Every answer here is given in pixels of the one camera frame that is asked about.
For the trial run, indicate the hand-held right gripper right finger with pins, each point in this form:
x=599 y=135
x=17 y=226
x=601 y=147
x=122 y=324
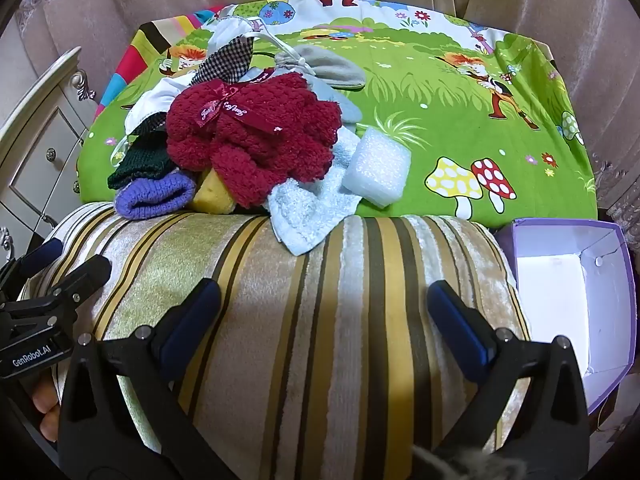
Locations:
x=460 y=330

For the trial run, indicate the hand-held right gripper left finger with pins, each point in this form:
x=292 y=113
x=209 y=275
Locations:
x=192 y=320

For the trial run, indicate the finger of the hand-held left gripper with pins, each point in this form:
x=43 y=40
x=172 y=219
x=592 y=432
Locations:
x=45 y=252
x=85 y=272

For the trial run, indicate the person's left hand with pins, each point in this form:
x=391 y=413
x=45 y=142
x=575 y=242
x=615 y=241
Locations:
x=45 y=402

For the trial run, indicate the cream ornate nightstand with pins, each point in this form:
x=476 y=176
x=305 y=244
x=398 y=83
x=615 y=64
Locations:
x=35 y=160

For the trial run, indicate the purple knit sock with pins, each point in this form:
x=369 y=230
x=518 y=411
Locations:
x=150 y=197

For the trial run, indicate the purple cardboard box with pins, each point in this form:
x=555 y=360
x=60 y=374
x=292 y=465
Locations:
x=550 y=280

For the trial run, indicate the dark green knit cloth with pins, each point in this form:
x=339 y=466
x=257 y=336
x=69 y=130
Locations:
x=142 y=160

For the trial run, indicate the yellow sponge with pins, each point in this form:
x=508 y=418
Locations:
x=212 y=195

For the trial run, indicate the striped beige velvet cushion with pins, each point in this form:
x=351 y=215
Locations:
x=320 y=335

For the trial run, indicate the light blue towel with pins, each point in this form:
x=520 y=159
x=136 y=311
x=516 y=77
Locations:
x=310 y=210

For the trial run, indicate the red fluffy cloth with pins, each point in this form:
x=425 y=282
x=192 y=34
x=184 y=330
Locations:
x=260 y=150

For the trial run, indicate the white foam block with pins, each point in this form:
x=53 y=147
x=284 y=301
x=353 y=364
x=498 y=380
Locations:
x=380 y=165

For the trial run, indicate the white cloth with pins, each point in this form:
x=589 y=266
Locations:
x=150 y=100

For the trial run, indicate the pink patterned curtain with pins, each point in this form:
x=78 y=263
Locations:
x=65 y=10
x=615 y=195

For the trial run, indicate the green cartoon printed blanket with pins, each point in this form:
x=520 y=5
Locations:
x=425 y=125

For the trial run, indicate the rainbow striped blanket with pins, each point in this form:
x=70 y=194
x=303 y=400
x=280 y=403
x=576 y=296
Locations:
x=145 y=45

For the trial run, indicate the houndstooth cloth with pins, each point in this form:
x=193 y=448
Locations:
x=225 y=60

